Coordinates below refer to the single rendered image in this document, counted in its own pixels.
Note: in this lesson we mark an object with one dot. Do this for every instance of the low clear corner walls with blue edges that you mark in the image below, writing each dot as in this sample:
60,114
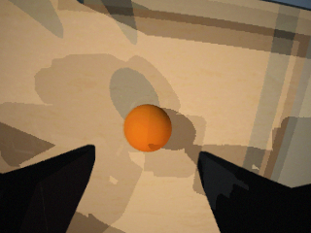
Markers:
293,164

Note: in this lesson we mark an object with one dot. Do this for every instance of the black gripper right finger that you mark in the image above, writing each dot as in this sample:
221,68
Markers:
244,202

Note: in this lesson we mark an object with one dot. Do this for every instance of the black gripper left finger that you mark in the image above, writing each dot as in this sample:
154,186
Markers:
43,197

